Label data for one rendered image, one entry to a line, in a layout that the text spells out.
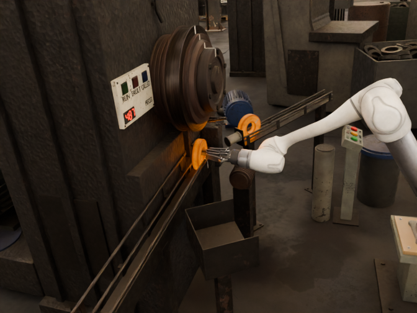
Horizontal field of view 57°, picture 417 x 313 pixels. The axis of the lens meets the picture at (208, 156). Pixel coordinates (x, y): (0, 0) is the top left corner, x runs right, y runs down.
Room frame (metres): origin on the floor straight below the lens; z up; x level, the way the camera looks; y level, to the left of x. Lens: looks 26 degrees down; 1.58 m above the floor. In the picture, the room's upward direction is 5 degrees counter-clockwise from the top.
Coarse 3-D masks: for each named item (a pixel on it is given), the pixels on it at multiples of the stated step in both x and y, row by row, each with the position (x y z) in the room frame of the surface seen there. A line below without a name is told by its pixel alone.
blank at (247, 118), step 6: (246, 114) 2.12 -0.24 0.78; (252, 114) 2.11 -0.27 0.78; (240, 120) 2.09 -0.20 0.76; (246, 120) 2.08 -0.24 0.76; (252, 120) 2.10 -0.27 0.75; (258, 120) 2.13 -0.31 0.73; (240, 126) 2.07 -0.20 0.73; (246, 126) 2.08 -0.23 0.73; (252, 126) 2.14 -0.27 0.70; (258, 126) 2.13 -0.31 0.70; (246, 132) 2.08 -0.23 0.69; (252, 138) 2.10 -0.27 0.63
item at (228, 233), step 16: (192, 208) 1.29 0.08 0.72; (208, 208) 1.31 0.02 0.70; (224, 208) 1.32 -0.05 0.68; (192, 224) 1.29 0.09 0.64; (208, 224) 1.31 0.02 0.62; (224, 224) 1.32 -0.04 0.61; (192, 240) 1.19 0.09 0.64; (208, 240) 1.23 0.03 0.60; (224, 240) 1.22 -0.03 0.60; (240, 240) 1.07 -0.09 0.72; (256, 240) 1.08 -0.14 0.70; (208, 256) 1.04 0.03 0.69; (224, 256) 1.05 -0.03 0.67; (240, 256) 1.07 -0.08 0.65; (256, 256) 1.08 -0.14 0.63; (208, 272) 1.04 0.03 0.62; (224, 272) 1.05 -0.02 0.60; (224, 288) 1.18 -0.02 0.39; (224, 304) 1.18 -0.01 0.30
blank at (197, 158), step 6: (198, 138) 1.76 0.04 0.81; (198, 144) 1.70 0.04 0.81; (204, 144) 1.76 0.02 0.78; (192, 150) 1.68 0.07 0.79; (198, 150) 1.68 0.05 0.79; (192, 156) 1.67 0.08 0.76; (198, 156) 1.66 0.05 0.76; (204, 156) 1.75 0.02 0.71; (192, 162) 1.67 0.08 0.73; (198, 162) 1.66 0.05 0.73
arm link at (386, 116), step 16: (368, 96) 1.38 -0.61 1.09; (384, 96) 1.31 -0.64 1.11; (368, 112) 1.30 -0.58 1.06; (384, 112) 1.25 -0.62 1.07; (400, 112) 1.24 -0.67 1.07; (384, 128) 1.24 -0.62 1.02; (400, 128) 1.25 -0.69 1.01; (400, 144) 1.28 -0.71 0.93; (416, 144) 1.29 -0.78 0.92; (400, 160) 1.28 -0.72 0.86; (416, 160) 1.26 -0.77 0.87; (416, 176) 1.26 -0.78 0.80; (416, 192) 1.27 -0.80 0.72
